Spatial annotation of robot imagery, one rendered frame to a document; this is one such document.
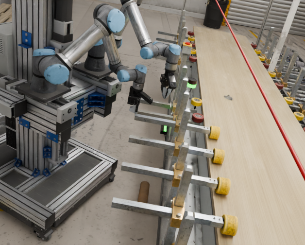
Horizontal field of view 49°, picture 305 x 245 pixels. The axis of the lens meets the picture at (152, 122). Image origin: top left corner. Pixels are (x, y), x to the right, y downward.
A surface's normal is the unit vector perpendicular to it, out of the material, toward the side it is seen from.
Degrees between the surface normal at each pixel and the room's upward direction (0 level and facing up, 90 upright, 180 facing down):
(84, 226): 0
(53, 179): 0
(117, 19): 85
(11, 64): 90
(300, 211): 0
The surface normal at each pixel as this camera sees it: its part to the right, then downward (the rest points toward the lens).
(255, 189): 0.17, -0.85
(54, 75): 0.49, 0.58
